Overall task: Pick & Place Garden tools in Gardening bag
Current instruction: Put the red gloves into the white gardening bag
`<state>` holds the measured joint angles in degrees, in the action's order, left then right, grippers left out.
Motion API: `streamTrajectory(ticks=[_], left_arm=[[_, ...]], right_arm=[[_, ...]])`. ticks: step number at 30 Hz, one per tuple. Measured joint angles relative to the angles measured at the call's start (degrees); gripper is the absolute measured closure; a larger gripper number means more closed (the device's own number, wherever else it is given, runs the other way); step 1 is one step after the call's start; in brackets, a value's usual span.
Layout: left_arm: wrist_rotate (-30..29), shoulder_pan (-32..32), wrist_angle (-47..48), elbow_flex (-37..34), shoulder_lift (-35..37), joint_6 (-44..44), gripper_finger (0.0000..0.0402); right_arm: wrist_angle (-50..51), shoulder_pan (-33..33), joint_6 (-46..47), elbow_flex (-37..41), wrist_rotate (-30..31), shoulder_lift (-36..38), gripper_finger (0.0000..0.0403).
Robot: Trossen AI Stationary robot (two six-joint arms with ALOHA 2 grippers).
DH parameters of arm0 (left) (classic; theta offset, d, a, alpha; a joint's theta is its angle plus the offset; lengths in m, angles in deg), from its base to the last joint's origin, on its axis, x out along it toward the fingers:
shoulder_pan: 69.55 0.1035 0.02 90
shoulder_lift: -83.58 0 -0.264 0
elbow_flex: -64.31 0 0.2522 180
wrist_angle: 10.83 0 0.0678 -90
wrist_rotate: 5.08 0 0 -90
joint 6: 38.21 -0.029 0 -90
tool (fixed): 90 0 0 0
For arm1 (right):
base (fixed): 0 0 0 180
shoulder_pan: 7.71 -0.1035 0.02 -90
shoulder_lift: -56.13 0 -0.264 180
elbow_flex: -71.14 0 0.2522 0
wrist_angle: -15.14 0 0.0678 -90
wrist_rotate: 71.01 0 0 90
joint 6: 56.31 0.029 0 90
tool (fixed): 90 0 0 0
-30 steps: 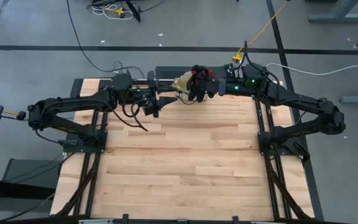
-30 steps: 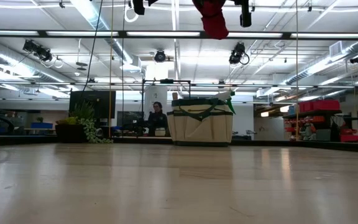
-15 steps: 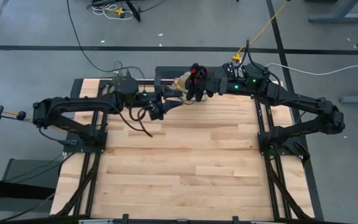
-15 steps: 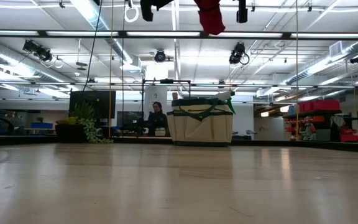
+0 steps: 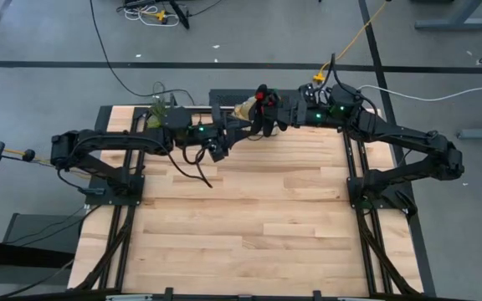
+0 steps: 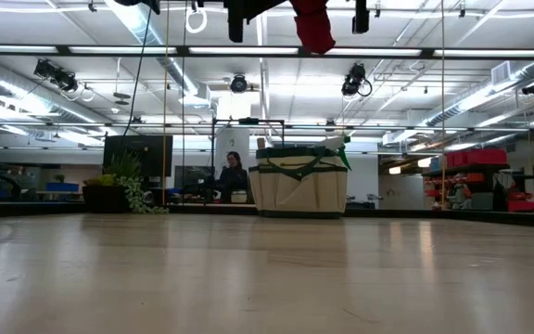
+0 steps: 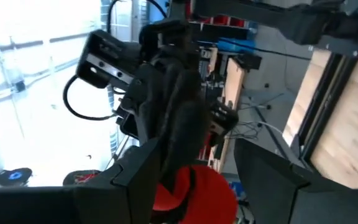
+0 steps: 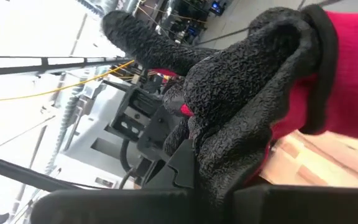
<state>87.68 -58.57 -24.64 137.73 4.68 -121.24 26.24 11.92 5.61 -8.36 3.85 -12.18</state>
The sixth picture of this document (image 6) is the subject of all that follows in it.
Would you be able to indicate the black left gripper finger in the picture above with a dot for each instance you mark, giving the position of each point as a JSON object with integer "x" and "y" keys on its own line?
{"x": 255, "y": 7}

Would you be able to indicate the beige green gardening bag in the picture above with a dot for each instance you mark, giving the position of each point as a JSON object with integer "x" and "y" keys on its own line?
{"x": 295, "y": 195}

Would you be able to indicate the large black monitor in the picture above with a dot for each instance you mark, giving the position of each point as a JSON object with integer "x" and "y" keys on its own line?
{"x": 156, "y": 153}

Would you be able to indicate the person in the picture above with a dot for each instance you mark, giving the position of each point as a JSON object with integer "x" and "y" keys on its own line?
{"x": 233, "y": 181}

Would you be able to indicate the small dark monitor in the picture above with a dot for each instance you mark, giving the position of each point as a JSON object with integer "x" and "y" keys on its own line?
{"x": 193, "y": 176}

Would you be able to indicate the white bucket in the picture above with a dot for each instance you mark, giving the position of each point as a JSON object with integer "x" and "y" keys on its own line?
{"x": 239, "y": 198}

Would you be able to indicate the metal shelf red bins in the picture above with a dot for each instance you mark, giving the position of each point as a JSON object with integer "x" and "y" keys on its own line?
{"x": 478, "y": 156}

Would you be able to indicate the small black ceiling device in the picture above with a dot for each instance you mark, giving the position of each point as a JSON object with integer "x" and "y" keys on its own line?
{"x": 532, "y": 88}

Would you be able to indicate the black double ceiling fixture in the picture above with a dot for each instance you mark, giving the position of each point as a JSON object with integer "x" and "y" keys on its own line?
{"x": 56, "y": 74}

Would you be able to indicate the potted plants black planter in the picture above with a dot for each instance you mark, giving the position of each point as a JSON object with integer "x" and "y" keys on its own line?
{"x": 105, "y": 199}

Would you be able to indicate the blue bin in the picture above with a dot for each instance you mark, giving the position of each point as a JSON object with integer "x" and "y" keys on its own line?
{"x": 62, "y": 187}

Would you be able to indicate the red bin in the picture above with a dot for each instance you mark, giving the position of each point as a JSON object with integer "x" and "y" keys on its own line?
{"x": 524, "y": 206}

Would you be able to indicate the round black ceiling camera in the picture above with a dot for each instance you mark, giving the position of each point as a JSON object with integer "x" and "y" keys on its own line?
{"x": 238, "y": 84}

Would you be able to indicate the black metal gantry frame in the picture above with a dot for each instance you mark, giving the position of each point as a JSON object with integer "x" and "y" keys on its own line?
{"x": 248, "y": 120}

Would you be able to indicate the silver ventilation duct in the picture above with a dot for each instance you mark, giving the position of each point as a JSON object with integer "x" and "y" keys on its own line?
{"x": 16, "y": 92}
{"x": 457, "y": 111}

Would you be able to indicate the black aluminium rig frame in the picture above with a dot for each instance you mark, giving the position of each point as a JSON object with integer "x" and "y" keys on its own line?
{"x": 193, "y": 209}

